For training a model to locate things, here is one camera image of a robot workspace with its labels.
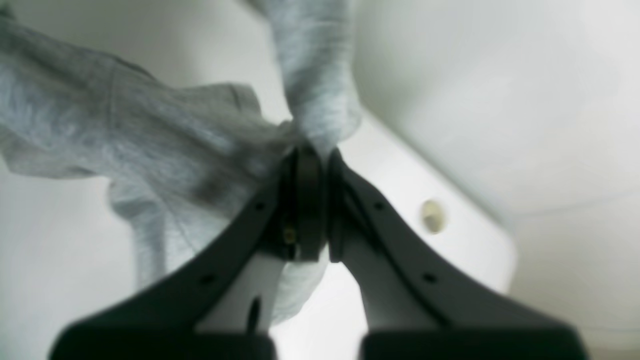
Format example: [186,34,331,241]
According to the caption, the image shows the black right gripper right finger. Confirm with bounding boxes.
[327,150,588,360]

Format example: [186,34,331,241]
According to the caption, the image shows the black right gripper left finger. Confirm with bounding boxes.
[49,145,326,360]

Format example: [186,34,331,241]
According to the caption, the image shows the grey T-shirt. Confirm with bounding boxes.
[0,0,363,326]

